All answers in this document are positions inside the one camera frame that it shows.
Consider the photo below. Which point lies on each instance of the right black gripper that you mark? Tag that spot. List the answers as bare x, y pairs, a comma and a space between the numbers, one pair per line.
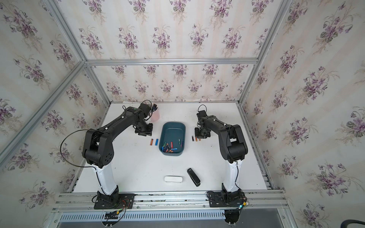
197, 135

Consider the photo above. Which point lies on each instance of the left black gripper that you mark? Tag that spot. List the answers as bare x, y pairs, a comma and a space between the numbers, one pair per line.
149, 131

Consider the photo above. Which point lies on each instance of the teal plastic storage box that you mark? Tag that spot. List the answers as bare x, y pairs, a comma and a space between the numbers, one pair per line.
172, 139

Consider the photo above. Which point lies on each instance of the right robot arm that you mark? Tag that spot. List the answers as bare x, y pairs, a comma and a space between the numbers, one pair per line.
232, 145

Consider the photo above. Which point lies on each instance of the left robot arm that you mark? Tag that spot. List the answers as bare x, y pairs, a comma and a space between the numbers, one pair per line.
98, 148

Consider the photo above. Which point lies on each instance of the pink pen cup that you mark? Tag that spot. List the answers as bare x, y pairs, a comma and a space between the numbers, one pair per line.
155, 116

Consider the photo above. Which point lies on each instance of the black stapler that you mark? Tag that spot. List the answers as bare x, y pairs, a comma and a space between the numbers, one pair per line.
194, 177

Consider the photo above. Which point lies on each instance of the white eraser case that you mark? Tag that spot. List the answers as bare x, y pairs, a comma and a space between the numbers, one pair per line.
173, 179

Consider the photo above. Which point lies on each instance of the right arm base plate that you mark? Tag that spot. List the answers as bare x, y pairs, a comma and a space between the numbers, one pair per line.
223, 198

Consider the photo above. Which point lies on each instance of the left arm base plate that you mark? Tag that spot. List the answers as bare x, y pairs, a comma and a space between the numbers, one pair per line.
103, 202

